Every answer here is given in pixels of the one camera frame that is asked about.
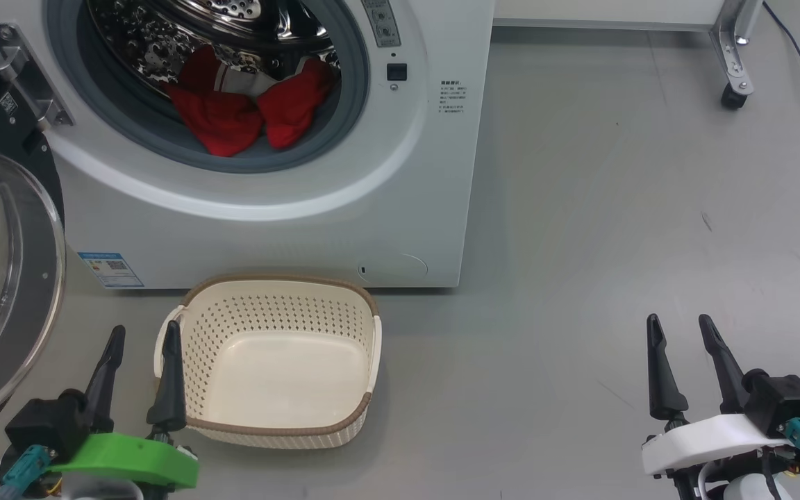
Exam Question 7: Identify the blue energy label sticker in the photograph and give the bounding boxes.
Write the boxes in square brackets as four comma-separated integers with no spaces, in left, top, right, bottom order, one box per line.
[78,251,145,289]

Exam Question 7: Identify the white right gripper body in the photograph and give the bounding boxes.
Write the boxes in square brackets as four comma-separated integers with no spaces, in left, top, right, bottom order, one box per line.
[642,413,794,500]

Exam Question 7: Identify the grey warning sticker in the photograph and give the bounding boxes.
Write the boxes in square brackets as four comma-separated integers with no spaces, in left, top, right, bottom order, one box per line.
[360,0,401,48]

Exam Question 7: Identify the white front-load washing machine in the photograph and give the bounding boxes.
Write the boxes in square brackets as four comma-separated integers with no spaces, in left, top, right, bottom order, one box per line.
[0,0,497,291]

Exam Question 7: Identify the cream perforated laundry basket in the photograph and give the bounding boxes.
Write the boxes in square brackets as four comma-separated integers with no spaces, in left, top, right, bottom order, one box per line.
[153,273,383,449]

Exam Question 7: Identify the white cabinet panel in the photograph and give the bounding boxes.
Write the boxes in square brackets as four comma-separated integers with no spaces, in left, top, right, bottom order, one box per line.
[494,0,727,32]

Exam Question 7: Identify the teal left camera cable connector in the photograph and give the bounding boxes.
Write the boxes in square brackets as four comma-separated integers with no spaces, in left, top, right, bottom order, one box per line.
[0,444,55,500]

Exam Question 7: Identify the round white filter cover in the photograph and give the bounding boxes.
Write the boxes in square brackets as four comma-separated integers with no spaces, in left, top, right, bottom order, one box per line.
[356,252,429,285]

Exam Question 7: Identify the metal door hinge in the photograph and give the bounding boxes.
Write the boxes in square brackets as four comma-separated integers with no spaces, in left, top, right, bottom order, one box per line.
[0,23,76,130]

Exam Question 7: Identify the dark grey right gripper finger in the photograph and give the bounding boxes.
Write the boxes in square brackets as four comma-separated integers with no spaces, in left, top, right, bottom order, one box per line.
[699,315,749,415]
[645,314,690,422]

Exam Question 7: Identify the red garment white striped cuffs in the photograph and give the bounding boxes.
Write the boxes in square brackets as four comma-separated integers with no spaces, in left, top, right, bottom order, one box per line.
[167,44,276,158]

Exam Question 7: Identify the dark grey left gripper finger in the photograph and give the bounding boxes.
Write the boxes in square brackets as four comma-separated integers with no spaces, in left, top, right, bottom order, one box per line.
[147,321,188,433]
[83,325,127,432]

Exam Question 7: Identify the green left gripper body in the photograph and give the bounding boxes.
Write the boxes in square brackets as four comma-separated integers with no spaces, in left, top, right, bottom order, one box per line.
[44,429,201,500]

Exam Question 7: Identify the black round glass washer door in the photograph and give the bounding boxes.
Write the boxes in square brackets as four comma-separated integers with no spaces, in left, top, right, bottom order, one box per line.
[0,31,67,460]

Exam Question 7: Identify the metal leg with black caster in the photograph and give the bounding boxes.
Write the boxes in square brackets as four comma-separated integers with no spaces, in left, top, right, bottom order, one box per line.
[710,0,766,110]

